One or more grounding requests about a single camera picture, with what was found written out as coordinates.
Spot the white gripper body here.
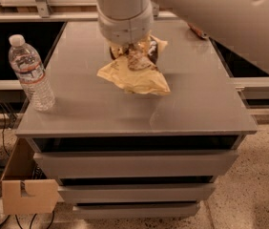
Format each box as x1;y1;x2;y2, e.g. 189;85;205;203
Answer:
98;4;154;46

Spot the brown sea salt chip bag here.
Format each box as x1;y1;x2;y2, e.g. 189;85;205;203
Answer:
97;34;171;95

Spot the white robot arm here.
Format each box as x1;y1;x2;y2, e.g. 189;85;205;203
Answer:
97;0;269;74

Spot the clear plastic water bottle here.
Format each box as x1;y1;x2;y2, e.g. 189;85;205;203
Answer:
9;34;55;112

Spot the orange soda can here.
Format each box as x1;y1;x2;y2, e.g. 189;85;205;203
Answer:
188;24;209;39

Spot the grey drawer cabinet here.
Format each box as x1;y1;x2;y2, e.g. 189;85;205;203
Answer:
17;20;257;219

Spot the cardboard box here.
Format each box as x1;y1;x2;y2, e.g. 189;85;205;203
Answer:
0;138;59;215

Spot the metal shelf rail frame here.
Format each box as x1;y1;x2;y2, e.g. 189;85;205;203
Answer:
0;0;180;24

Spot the black cable on floor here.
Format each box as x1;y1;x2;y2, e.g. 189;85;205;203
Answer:
0;93;14;159

